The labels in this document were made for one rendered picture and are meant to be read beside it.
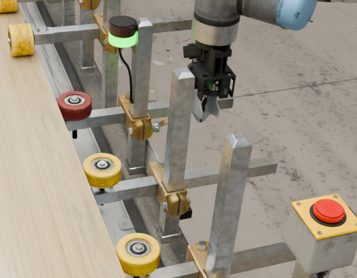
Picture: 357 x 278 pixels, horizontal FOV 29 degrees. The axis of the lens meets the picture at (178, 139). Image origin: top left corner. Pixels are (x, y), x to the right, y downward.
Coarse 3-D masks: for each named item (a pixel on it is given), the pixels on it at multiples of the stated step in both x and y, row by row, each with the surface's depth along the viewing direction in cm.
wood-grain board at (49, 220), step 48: (0, 48) 180; (0, 96) 162; (48, 96) 164; (0, 144) 147; (48, 144) 149; (0, 192) 135; (48, 192) 136; (0, 240) 125; (48, 240) 126; (96, 240) 127
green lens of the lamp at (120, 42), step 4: (112, 36) 150; (132, 36) 150; (112, 40) 150; (116, 40) 149; (120, 40) 149; (124, 40) 149; (128, 40) 150; (132, 40) 151; (112, 44) 151; (116, 44) 150; (120, 44) 150; (124, 44) 150; (128, 44) 150; (132, 44) 151
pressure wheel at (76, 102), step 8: (64, 96) 163; (72, 96) 164; (80, 96) 164; (88, 96) 164; (64, 104) 160; (72, 104) 161; (80, 104) 161; (88, 104) 161; (64, 112) 160; (72, 112) 159; (80, 112) 160; (88, 112) 162; (72, 120) 161; (72, 136) 168
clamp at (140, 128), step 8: (120, 96) 172; (120, 104) 171; (128, 104) 169; (128, 112) 166; (128, 120) 166; (136, 120) 164; (144, 120) 164; (128, 128) 167; (136, 128) 163; (144, 128) 163; (152, 128) 165; (136, 136) 164; (144, 136) 165
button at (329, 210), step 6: (318, 204) 89; (324, 204) 89; (330, 204) 89; (336, 204) 89; (318, 210) 88; (324, 210) 88; (330, 210) 88; (336, 210) 88; (342, 210) 88; (318, 216) 88; (324, 216) 87; (330, 216) 87; (336, 216) 87; (342, 216) 88; (330, 222) 87; (336, 222) 87
